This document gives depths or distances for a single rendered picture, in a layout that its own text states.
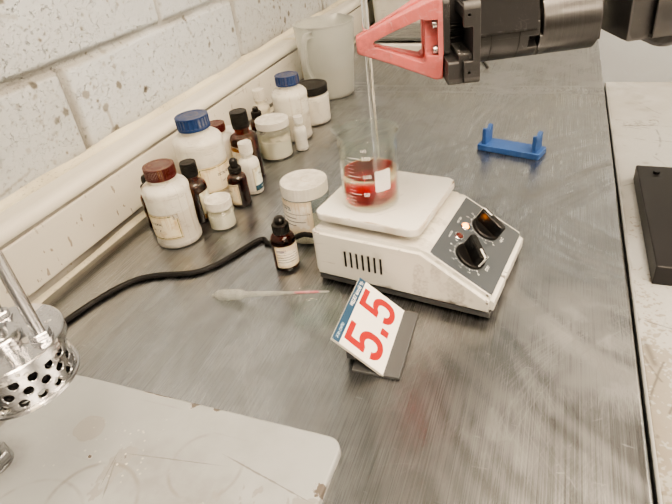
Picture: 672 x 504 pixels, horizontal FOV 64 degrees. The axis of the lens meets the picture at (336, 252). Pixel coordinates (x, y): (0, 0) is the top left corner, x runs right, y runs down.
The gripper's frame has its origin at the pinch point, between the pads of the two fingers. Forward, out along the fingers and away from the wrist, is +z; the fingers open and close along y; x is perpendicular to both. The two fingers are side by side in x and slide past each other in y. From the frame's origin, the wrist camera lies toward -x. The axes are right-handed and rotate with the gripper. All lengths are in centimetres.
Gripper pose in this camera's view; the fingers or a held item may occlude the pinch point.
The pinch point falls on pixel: (365, 43)
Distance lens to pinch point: 51.5
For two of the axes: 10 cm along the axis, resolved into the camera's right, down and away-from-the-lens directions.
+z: -9.9, 1.0, 0.9
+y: -0.1, 5.6, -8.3
